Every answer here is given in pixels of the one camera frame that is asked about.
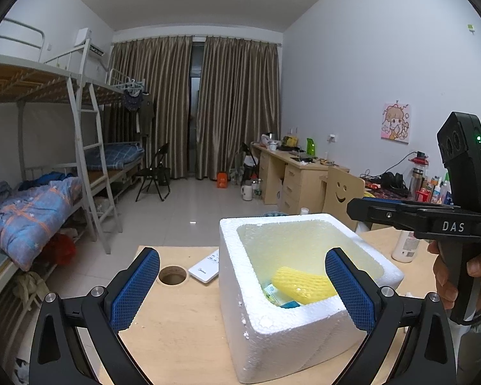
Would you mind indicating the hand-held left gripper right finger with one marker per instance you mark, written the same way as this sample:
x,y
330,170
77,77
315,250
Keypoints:
x,y
350,284

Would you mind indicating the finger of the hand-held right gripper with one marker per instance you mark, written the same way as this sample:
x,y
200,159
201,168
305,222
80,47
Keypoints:
x,y
376,210
384,199

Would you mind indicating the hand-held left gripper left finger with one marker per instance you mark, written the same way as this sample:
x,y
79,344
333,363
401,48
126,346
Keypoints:
x,y
134,284

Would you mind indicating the yellow foam net sleeve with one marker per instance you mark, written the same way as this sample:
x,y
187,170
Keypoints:
x,y
300,282

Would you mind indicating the blue packet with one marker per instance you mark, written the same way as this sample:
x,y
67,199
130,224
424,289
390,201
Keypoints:
x,y
290,304

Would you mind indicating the green snack packet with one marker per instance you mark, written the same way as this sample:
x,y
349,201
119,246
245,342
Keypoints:
x,y
271,292

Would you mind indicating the white foam box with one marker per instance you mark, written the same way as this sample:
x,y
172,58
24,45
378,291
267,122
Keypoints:
x,y
264,329

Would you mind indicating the person's right forearm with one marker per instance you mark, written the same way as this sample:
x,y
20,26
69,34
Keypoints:
x,y
477,349

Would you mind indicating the desk with patterned cover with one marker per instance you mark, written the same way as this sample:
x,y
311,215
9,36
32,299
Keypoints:
x,y
384,190

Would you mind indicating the black headphones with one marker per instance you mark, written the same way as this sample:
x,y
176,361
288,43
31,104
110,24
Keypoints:
x,y
393,180

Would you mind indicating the wooden smiley face chair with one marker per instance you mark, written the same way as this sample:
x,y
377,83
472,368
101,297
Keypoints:
x,y
340,192

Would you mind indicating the red lid water flask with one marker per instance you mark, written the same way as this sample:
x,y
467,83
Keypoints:
x,y
419,176

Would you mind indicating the white lotion pump bottle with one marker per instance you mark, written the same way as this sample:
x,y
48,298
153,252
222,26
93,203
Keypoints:
x,y
405,246

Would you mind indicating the white remote control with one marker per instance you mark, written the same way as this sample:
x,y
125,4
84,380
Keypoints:
x,y
202,268

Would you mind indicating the red cloth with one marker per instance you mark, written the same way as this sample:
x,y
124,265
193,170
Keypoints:
x,y
60,248

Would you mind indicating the light wooden desk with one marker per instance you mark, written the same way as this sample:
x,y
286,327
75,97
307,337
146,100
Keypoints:
x,y
292,180

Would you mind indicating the beige cloth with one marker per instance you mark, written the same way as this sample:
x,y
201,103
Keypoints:
x,y
30,288

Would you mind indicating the yellow box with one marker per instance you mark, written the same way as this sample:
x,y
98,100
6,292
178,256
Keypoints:
x,y
289,141

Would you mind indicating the blue orange patterned quilt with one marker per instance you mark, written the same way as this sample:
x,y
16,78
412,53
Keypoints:
x,y
32,220

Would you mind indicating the black folding chair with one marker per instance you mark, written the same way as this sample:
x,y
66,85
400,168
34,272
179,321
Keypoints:
x,y
160,156

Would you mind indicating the white jug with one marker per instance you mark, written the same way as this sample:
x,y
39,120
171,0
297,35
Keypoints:
x,y
247,191

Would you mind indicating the blue plaid bedding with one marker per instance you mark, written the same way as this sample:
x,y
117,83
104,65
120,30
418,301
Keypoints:
x,y
116,154

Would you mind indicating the orange plastic container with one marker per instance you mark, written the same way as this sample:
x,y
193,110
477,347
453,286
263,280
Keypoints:
x,y
223,180

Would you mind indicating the white bed ladder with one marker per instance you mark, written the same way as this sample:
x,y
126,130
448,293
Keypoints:
x,y
94,145

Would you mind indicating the brown curtain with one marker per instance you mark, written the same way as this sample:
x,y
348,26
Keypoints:
x,y
240,104
152,104

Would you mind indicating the hanging dark clothes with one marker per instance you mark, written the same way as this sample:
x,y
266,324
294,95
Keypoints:
x,y
138,108

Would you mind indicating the metal bunk bed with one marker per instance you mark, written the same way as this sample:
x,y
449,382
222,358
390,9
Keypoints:
x,y
24,76

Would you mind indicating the white air conditioner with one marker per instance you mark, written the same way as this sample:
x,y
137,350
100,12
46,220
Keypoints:
x,y
82,38

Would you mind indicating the pink cartoon wall poster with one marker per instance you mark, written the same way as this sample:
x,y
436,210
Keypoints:
x,y
395,122

